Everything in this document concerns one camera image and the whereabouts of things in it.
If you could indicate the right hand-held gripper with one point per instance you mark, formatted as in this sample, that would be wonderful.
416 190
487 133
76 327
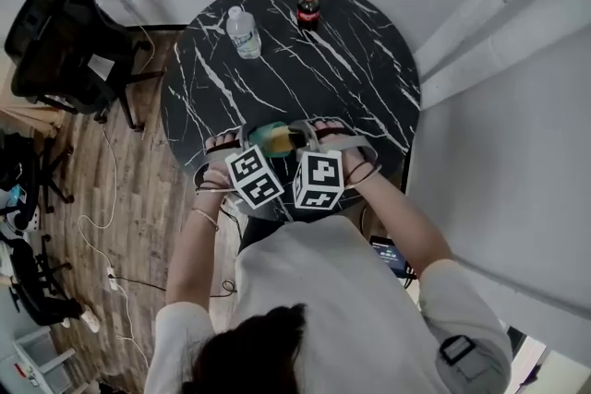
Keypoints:
318 180

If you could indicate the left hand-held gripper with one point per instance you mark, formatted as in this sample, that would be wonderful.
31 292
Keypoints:
254 177

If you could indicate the green textured plastic cup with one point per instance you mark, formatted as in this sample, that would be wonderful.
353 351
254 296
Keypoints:
261 143

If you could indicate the yellow sponge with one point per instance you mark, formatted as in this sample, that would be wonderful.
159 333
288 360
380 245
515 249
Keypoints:
281 140

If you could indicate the person's left forearm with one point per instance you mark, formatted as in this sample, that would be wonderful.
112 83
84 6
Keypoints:
194 254

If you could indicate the person's right forearm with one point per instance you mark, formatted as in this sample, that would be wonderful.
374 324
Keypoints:
401 226

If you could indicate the person's left hand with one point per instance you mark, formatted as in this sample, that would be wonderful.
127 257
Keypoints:
214 182

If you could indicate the person's right hand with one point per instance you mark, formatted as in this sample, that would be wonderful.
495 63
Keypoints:
358 166

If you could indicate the clear plastic water bottle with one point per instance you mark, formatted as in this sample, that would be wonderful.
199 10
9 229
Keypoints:
244 34

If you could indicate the cola bottle with red cap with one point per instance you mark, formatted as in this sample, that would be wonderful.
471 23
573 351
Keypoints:
308 11

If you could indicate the black tablet with screen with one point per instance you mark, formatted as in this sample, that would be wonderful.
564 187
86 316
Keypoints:
389 254

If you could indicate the person's white shirt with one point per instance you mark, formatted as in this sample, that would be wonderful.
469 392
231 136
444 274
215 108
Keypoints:
332 314

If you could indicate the white power strip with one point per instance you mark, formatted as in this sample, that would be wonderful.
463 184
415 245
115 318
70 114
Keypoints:
112 279

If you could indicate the black mesh office chair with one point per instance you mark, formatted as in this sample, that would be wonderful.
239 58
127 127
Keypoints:
69 55

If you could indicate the beige cardboard sheets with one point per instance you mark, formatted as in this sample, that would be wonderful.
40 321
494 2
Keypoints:
27 106

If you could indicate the black chair with bags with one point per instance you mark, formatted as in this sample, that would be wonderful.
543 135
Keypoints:
27 170

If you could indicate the small blue item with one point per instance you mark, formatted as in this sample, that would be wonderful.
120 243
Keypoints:
15 194

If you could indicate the black swivel chair base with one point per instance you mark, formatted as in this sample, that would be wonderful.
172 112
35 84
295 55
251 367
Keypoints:
27 263

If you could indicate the black plastic buckle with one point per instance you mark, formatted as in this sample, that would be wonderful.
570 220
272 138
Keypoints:
457 350

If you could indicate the white rack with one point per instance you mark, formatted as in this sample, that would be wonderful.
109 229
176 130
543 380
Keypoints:
41 360

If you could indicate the white insulated wall pipe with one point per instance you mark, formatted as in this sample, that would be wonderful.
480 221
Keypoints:
498 14

